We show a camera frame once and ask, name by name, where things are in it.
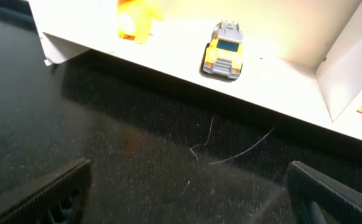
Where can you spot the grey and yellow toy truck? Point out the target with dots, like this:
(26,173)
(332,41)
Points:
(224,54)

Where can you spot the yellow rubber duck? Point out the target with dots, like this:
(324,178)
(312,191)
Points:
(137,21)

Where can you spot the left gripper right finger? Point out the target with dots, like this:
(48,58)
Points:
(333,199)

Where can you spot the white shelf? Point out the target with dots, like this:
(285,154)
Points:
(277,84)

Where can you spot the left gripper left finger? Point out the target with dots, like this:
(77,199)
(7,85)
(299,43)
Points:
(38,199)

